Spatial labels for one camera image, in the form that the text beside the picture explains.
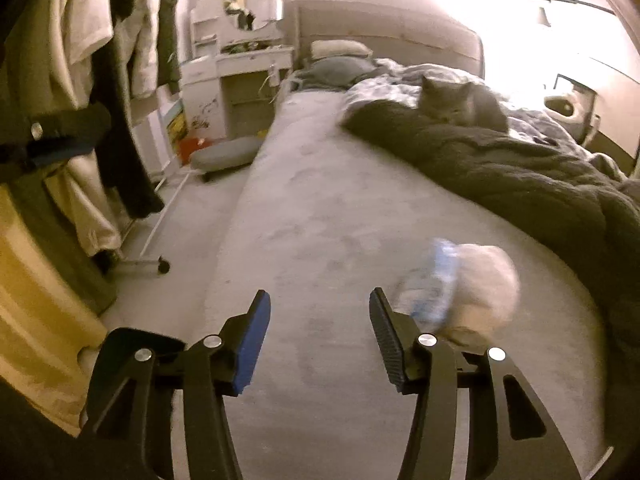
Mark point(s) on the white vanity desk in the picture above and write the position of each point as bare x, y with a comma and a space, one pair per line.
250, 62

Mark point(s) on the blue white plastic wrapper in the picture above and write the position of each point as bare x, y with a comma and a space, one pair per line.
430, 280

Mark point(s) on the beige coat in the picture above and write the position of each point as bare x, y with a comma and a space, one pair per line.
85, 200

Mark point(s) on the grey cushioned stool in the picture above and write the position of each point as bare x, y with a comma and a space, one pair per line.
225, 152

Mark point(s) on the white t-shirt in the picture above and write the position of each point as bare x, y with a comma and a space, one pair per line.
85, 15

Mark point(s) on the grey pillow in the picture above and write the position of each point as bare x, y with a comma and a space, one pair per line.
335, 70

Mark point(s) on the hanging clothes on rack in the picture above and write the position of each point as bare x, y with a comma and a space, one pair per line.
25, 35

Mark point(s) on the dark grey fleece blanket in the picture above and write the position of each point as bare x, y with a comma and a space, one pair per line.
500, 175

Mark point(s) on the white puffy jacket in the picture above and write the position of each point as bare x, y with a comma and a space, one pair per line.
145, 30

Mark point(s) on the silver cylinder lamp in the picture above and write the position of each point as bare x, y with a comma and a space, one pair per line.
277, 10

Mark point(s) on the grey padded headboard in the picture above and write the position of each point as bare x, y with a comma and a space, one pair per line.
400, 30

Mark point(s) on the grey cat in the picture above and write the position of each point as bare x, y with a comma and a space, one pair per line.
450, 100

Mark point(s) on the grey bed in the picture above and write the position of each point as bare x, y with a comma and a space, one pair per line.
325, 210

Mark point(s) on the black hanging garment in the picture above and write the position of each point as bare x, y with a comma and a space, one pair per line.
125, 150

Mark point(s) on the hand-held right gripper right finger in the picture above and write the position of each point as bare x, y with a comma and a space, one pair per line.
387, 347

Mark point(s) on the white cat bed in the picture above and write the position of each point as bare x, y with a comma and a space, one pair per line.
562, 105

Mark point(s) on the dark green knit garment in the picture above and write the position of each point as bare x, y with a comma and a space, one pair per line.
167, 25

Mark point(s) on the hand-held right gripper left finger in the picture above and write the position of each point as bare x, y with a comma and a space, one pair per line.
252, 347

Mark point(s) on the white and blue sock bundle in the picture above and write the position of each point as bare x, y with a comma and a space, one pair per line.
485, 285

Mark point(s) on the yellow garment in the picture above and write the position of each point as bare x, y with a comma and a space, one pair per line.
35, 285

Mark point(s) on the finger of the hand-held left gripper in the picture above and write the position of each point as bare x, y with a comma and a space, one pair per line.
55, 132

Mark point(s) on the grey pendant lamp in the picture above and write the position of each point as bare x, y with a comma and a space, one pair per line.
542, 16

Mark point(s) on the red object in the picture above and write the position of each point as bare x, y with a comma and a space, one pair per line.
187, 147

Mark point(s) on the wheeled clothes rack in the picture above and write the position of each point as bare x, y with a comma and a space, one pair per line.
162, 265

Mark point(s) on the beige pillow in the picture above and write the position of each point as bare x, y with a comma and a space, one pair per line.
340, 49

